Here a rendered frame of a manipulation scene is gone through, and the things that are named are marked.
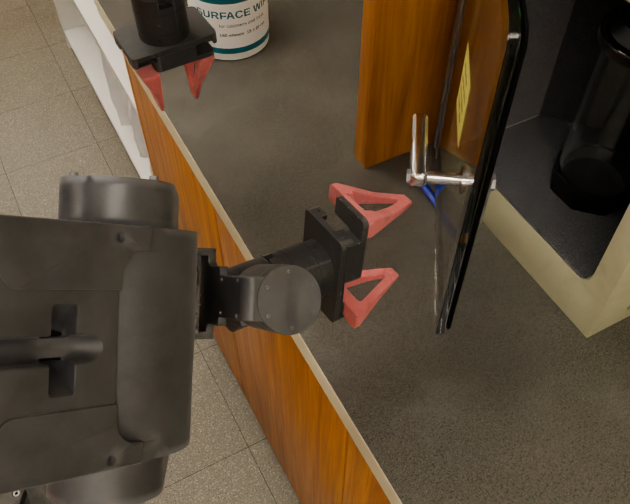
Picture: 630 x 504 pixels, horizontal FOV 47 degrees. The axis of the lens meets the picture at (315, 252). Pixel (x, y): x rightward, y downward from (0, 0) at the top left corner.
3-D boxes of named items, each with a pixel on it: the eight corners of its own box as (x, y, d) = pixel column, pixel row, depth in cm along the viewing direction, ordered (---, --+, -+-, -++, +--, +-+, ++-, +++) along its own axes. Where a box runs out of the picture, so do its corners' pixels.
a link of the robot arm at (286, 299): (144, 238, 64) (140, 335, 64) (181, 235, 54) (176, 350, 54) (268, 245, 69) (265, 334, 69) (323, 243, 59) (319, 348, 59)
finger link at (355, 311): (422, 256, 72) (344, 286, 68) (411, 306, 77) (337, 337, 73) (382, 218, 76) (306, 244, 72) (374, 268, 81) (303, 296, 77)
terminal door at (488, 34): (441, 151, 99) (500, -161, 68) (441, 341, 80) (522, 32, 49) (435, 150, 99) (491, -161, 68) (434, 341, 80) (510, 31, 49)
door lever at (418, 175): (461, 130, 73) (465, 110, 70) (463, 200, 67) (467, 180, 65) (407, 126, 73) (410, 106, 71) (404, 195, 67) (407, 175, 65)
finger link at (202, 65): (222, 105, 89) (213, 39, 81) (168, 124, 86) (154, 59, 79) (199, 75, 92) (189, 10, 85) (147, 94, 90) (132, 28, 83)
